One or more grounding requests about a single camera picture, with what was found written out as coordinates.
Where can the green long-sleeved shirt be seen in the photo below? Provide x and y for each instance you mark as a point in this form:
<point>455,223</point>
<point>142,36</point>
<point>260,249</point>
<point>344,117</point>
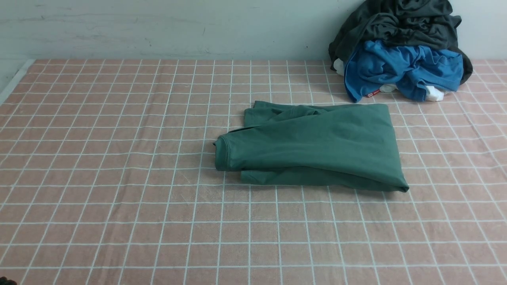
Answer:
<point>351,145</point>

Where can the blue crumpled garment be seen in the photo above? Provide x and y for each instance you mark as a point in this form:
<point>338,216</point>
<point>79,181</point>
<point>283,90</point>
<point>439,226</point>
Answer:
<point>410,68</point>

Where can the dark grey crumpled garment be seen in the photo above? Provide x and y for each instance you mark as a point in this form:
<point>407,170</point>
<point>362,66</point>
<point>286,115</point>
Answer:
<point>428,23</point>

